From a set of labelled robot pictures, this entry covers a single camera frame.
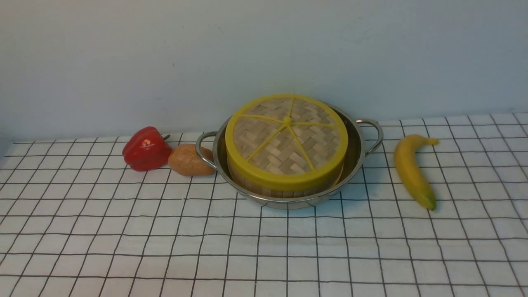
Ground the yellow rimmed bamboo steamer lid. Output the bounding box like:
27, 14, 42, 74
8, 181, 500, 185
224, 94, 349, 184

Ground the yellow rimmed bamboo steamer basket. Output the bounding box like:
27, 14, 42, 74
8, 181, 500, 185
228, 160, 344, 198

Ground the stainless steel pot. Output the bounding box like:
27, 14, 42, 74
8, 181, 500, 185
194, 105, 384, 210

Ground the brown bread roll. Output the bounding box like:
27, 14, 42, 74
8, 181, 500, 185
167, 144, 216, 177

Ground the red bell pepper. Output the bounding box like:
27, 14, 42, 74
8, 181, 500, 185
121, 126, 173, 172

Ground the yellow banana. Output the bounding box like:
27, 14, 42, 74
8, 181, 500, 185
394, 134, 439, 211

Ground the white grid tablecloth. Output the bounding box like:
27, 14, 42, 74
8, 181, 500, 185
0, 113, 528, 297

